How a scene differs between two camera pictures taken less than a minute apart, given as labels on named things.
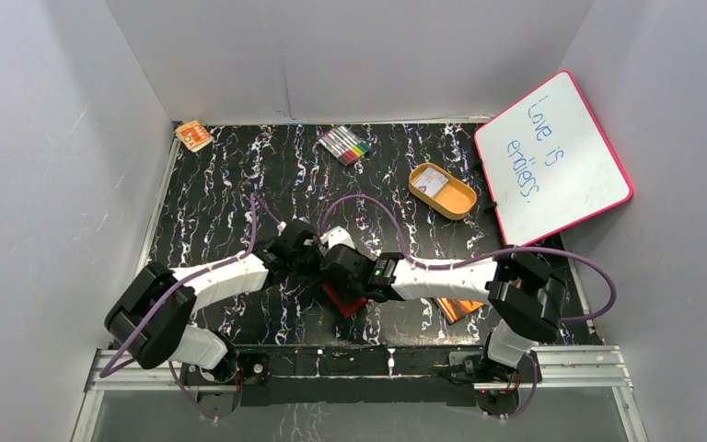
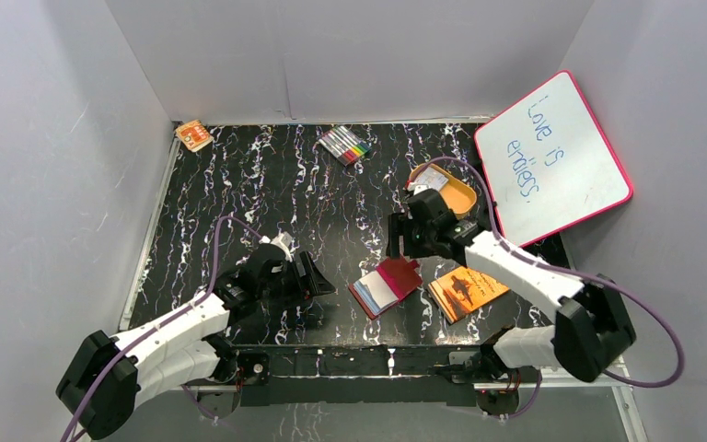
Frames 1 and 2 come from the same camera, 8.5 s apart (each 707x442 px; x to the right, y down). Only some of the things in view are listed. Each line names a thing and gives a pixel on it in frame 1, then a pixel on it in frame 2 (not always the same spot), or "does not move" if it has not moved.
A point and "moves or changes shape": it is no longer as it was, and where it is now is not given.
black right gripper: [331, 280] -> [399, 224]
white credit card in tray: [431, 180] does not move
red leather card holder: [349, 308] moves or changes shape
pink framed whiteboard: [549, 163] does not move
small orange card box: [194, 135] does not move
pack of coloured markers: [344, 145] does not move
